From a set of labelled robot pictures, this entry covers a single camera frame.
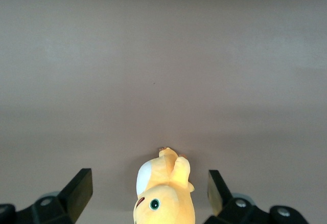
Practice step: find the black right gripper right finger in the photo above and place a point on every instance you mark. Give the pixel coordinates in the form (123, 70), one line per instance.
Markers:
(222, 198)

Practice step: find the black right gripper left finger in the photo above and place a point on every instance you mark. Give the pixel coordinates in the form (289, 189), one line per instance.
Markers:
(71, 196)

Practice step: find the yellow plush toy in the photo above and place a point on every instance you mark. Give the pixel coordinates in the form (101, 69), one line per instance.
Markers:
(163, 190)

